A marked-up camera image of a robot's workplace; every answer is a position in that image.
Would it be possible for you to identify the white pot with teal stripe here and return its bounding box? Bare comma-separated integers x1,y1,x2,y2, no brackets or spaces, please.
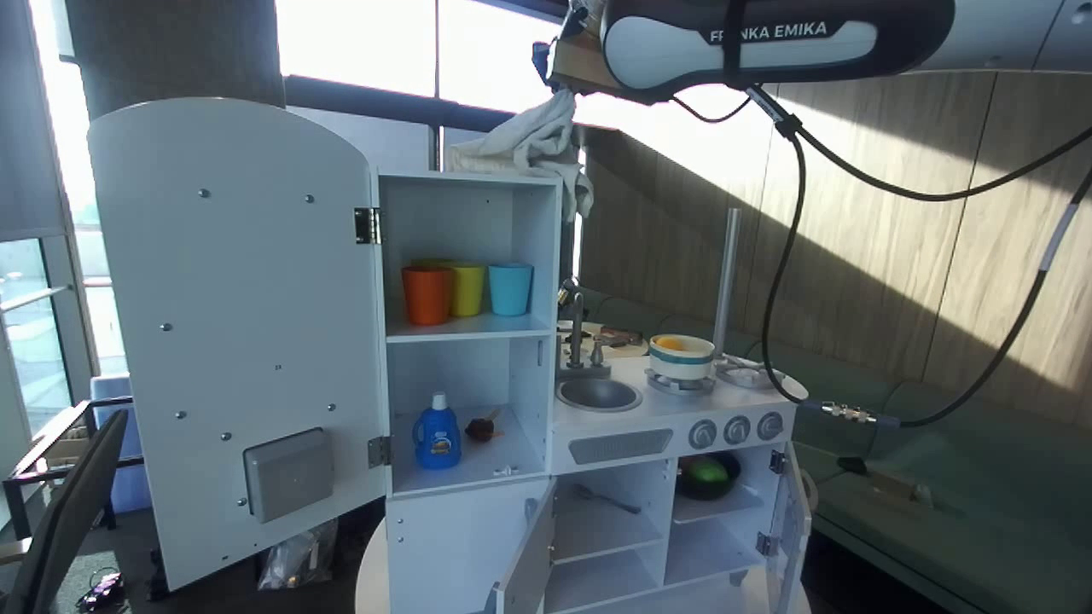
645,331,719,389

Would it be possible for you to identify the green toy vegetable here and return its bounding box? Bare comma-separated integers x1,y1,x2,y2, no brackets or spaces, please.
678,452,737,490

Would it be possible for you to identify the gray toy faucet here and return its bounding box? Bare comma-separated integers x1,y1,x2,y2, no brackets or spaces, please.
553,284,611,381

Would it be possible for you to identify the blue toy cup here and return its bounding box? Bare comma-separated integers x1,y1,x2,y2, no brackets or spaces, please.
487,259,535,319

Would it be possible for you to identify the black chair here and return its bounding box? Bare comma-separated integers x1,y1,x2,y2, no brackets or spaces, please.
0,401,134,614

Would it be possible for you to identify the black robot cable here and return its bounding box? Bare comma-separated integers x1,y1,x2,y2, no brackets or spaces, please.
668,86,1092,437

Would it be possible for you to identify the gray stove burner ring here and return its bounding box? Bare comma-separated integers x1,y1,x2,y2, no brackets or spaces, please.
714,350,807,401
645,371,722,399

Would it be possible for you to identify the yellow toy cup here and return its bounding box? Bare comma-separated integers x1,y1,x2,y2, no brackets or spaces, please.
448,264,490,319

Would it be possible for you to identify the white toy kitchen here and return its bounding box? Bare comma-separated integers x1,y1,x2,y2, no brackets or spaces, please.
86,94,814,614

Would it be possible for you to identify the clear plastic bag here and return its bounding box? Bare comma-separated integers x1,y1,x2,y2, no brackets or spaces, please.
255,521,346,595

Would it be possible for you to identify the round white table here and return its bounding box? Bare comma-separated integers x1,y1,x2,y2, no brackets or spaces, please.
353,516,397,614

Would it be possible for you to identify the black toy pan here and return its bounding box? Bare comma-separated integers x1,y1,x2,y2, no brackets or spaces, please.
677,451,745,506

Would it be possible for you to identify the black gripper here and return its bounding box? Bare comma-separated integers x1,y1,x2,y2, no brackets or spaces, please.
539,2,596,93

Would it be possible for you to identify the white oven door with window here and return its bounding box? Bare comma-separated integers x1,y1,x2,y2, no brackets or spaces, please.
761,448,814,614

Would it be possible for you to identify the orange toy cup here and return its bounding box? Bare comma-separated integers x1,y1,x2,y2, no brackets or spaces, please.
403,264,458,331

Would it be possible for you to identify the small white cabinet door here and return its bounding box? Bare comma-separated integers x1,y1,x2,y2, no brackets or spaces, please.
487,490,562,614

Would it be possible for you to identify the green upholstered bench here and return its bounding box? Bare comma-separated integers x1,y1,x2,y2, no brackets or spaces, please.
796,371,1092,614

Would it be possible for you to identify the small dark toy item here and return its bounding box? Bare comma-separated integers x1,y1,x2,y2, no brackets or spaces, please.
460,409,506,448

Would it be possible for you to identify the gray toy utensil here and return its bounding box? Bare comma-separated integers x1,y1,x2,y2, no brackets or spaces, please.
562,481,645,518

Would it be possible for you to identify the tall white cabinet door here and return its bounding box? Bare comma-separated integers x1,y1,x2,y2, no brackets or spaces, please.
86,94,397,595

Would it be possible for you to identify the gray upright pole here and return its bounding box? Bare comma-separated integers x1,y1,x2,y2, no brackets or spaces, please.
710,205,745,360

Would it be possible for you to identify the gray door handle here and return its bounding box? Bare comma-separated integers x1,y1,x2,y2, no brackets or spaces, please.
239,427,341,526

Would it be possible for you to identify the white terry towel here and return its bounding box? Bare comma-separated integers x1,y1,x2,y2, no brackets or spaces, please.
450,86,594,217

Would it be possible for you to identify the gray round toy sink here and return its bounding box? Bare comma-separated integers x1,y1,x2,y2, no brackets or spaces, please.
556,371,640,414

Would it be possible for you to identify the blue detergent bottle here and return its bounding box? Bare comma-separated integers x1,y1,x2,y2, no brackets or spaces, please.
411,392,465,475

